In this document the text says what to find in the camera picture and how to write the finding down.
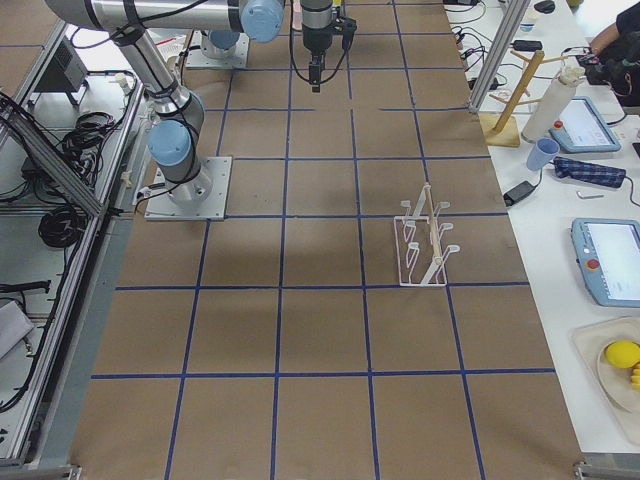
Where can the blue plaid cloth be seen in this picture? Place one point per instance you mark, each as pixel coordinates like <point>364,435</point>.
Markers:
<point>589,172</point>

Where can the wooden mug tree stand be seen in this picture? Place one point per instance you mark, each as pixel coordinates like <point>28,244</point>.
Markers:
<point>502,130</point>

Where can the blue teach pendant far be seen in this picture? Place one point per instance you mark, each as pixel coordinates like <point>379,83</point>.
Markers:
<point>581,129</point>

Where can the pink plastic cup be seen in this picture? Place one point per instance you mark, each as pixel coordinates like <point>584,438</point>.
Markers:
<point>297,20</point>

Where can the white wire cup rack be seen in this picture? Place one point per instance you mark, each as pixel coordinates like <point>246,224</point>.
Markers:
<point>421,254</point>

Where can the black power adapter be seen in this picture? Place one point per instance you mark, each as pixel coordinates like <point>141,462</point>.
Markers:
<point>518,193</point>

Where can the blue teach pendant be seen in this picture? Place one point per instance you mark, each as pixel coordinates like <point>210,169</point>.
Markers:
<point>607,254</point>
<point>581,129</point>

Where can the yellow lemon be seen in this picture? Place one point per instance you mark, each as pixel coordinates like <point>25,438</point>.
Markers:
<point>623,354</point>

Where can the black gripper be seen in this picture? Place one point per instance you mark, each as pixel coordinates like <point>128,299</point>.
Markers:
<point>316,43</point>

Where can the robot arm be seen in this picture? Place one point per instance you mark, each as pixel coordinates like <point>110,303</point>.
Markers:
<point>219,44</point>
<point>173,142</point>

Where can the beige tray with bowl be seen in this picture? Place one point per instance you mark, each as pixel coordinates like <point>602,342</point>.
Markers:
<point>614,383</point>

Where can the blue cup on side table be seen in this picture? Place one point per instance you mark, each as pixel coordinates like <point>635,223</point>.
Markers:
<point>543,151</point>

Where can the blue teach pendant near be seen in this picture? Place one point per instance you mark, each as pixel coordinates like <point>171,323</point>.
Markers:
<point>607,254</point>

